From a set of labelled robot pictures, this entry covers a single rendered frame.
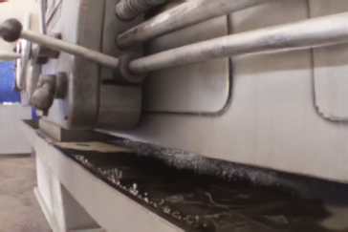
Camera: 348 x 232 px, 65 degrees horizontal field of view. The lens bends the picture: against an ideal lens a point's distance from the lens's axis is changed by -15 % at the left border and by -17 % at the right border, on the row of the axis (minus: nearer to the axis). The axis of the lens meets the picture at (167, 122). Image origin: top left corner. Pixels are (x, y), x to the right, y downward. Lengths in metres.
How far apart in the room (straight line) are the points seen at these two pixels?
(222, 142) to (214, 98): 0.06
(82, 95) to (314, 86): 0.36
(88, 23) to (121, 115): 0.17
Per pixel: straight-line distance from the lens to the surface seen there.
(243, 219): 0.40
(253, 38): 0.28
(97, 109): 0.53
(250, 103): 0.40
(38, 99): 0.43
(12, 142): 3.32
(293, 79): 0.35
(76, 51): 0.49
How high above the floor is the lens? 0.54
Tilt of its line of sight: 3 degrees down
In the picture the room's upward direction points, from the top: 1 degrees clockwise
